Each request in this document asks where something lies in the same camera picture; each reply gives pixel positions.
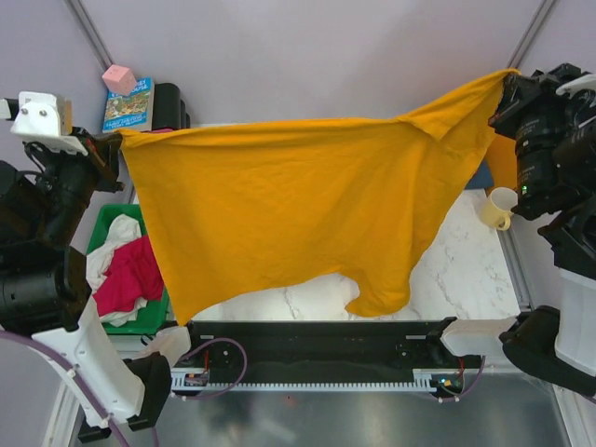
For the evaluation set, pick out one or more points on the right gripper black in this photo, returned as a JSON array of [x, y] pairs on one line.
[[529, 93]]

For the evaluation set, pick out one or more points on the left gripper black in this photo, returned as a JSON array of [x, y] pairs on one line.
[[101, 152]]

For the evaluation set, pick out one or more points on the yellow t shirt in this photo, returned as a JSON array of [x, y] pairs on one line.
[[251, 207]]

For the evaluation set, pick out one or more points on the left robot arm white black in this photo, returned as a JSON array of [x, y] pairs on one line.
[[46, 302]]

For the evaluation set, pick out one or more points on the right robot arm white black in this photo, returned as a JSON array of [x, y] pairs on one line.
[[551, 118]]

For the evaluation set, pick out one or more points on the colourful paperback book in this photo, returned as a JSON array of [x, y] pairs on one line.
[[134, 111]]

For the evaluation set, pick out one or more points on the orange padded envelope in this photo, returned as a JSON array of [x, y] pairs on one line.
[[502, 163]]

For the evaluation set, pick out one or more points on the pink cube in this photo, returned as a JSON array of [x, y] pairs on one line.
[[119, 80]]

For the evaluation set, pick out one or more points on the black pink drawer organizer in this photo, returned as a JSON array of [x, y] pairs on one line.
[[169, 109]]

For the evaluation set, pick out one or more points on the white t shirt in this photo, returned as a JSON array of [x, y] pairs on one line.
[[122, 231]]

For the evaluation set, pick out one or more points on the blue folded t shirt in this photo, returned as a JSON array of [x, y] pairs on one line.
[[482, 178]]

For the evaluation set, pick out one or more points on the yellow mug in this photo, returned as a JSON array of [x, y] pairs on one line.
[[497, 209]]

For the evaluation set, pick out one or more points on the magenta t shirt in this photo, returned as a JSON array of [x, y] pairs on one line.
[[132, 274]]

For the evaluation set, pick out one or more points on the green plastic bin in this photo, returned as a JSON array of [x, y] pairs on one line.
[[154, 314]]

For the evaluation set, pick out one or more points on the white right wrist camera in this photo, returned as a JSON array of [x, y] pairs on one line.
[[584, 82]]

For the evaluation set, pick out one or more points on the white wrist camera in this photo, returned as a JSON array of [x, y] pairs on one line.
[[584, 82], [35, 114]]

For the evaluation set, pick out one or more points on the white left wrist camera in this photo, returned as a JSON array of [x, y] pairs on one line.
[[35, 114]]

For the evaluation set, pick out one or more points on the white cable duct strip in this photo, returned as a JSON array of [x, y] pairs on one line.
[[193, 382]]

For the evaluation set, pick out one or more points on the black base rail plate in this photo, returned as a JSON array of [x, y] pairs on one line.
[[309, 353]]

